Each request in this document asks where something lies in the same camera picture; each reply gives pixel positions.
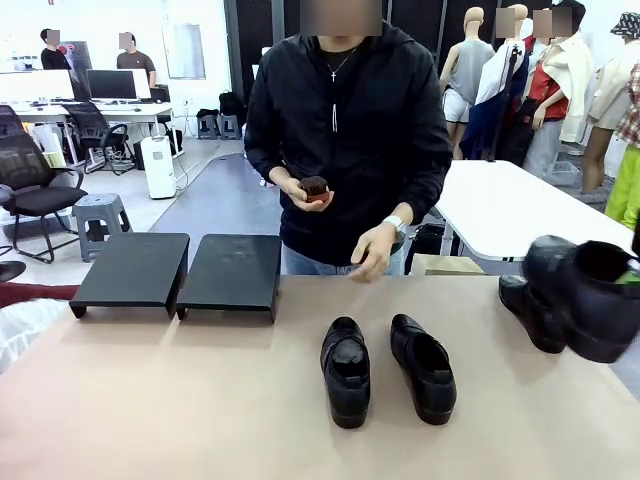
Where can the person in black jacket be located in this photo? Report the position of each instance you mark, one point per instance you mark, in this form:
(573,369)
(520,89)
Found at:
(360,125)

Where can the black mesh office chair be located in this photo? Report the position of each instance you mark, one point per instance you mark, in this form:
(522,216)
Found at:
(92,127)
(40,195)

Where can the neon yellow trousers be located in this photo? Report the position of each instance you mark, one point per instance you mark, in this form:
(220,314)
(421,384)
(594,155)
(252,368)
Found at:
(627,190)

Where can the dark red cloth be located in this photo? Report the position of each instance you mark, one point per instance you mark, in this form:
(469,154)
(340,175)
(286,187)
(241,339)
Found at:
(30,295)

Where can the white air purifier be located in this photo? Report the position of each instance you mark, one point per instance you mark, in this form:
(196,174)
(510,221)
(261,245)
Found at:
(159,170)

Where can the framed wall board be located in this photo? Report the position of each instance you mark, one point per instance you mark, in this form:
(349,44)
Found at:
(184,50)

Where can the person's right hand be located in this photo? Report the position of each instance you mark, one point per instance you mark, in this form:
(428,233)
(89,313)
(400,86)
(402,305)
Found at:
(287,187)

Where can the person's left forearm black sleeve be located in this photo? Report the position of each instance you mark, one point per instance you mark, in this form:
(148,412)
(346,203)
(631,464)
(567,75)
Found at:
(425,195)

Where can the black backpack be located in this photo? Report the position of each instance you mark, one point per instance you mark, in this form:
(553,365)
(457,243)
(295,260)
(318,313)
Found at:
(231,105)

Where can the red shoe brush brown bristles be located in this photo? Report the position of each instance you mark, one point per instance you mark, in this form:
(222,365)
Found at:
(316,189)

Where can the white backed monitor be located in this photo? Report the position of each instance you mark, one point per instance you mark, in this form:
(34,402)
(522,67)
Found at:
(142,84)

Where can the black metal shoe stand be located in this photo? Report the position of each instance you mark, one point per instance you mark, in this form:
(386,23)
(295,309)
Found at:
(230,275)
(135,270)

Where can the black bag on stool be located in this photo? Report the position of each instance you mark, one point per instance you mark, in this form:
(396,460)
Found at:
(207,113)

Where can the grey plastic stool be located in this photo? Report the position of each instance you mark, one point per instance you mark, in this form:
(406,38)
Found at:
(100,202)

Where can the small grey stool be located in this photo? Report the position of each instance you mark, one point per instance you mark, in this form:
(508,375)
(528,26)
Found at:
(208,127)
(230,127)

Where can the white wristwatch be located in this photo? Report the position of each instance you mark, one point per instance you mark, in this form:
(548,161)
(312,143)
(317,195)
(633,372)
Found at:
(396,224)

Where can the mannequin in white navy jacket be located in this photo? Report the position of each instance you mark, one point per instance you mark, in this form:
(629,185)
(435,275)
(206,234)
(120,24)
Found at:
(492,85)

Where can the grey plastic crate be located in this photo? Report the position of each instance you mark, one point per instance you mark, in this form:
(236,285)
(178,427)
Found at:
(565,172)

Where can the background person black shirt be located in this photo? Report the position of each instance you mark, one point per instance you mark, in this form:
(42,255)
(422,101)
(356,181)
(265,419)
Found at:
(52,59)

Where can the person's right forearm black sleeve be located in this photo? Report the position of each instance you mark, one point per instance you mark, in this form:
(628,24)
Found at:
(260,160)

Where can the mannequin in red top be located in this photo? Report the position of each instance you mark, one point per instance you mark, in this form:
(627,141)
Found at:
(542,95)

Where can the black leather loafer shoe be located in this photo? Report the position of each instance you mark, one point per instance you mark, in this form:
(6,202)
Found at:
(530,315)
(590,310)

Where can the black bag under table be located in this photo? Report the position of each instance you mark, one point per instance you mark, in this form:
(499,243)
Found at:
(430,245)

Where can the background person brown shirt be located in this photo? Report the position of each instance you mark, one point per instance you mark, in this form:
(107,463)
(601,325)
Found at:
(137,62)

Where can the white office desk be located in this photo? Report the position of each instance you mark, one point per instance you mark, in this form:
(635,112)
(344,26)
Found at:
(130,107)

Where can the white plastic sheet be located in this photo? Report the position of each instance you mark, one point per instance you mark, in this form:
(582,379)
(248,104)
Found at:
(20,335)

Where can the black computer monitor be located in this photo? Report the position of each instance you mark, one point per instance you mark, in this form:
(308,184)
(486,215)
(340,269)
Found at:
(111,84)

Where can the mannequin with bucket hat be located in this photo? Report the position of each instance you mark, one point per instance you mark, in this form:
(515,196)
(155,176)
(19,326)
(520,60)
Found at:
(610,95)

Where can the person's left hand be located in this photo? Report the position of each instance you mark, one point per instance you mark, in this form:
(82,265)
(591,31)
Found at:
(372,252)

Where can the mannequin in grey tank top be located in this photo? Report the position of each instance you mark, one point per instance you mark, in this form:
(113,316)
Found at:
(472,65)

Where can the white folding table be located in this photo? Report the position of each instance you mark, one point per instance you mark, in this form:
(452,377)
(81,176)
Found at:
(500,210)

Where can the plaid garment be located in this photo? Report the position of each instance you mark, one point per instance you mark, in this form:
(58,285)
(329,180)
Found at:
(632,110)

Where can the mannequin in cream jacket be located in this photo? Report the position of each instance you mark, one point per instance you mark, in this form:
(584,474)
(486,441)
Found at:
(575,75)

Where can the tan cardboard box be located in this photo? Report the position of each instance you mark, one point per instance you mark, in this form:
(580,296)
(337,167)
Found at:
(450,264)

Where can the black banner with red dot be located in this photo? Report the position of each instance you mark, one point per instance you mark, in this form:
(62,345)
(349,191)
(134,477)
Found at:
(80,60)

